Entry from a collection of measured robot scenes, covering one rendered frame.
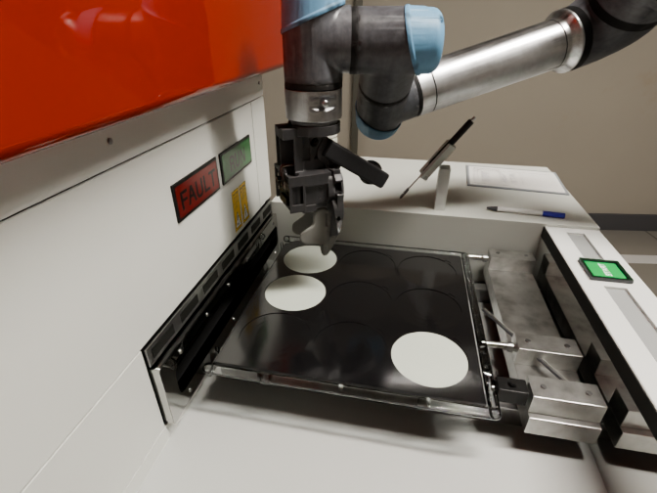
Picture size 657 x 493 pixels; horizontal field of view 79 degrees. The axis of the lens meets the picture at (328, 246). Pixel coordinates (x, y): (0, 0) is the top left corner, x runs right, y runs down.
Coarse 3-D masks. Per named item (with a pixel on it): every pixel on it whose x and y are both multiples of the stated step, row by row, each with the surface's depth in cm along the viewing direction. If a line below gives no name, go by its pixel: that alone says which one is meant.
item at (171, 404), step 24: (264, 240) 77; (240, 264) 66; (264, 264) 79; (216, 288) 60; (240, 312) 68; (192, 336) 52; (216, 336) 61; (168, 360) 47; (192, 360) 56; (168, 384) 48; (192, 384) 54; (168, 408) 49
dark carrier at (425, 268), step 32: (352, 256) 76; (384, 256) 76; (416, 256) 76; (448, 256) 76; (352, 288) 67; (384, 288) 67; (416, 288) 67; (448, 288) 67; (256, 320) 60; (288, 320) 60; (320, 320) 60; (352, 320) 60; (384, 320) 60; (416, 320) 60; (448, 320) 60; (224, 352) 54; (256, 352) 54; (288, 352) 54; (320, 352) 54; (352, 352) 54; (384, 352) 54; (352, 384) 49; (384, 384) 49; (416, 384) 49; (480, 384) 49
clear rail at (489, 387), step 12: (468, 264) 73; (468, 276) 69; (468, 288) 67; (468, 300) 65; (480, 324) 58; (480, 336) 56; (480, 348) 54; (480, 360) 53; (492, 372) 51; (492, 384) 49; (492, 396) 47
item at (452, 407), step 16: (208, 368) 51; (224, 368) 51; (240, 368) 51; (288, 384) 49; (304, 384) 49; (320, 384) 49; (336, 384) 49; (384, 400) 47; (400, 400) 47; (416, 400) 47; (432, 400) 47; (448, 400) 47; (480, 416) 46; (496, 416) 45
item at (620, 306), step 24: (552, 240) 69; (576, 240) 70; (600, 240) 69; (576, 264) 62; (624, 264) 62; (600, 288) 57; (624, 288) 57; (600, 312) 52; (624, 312) 52; (648, 312) 52; (624, 336) 48; (648, 336) 48; (648, 360) 45; (648, 384) 42
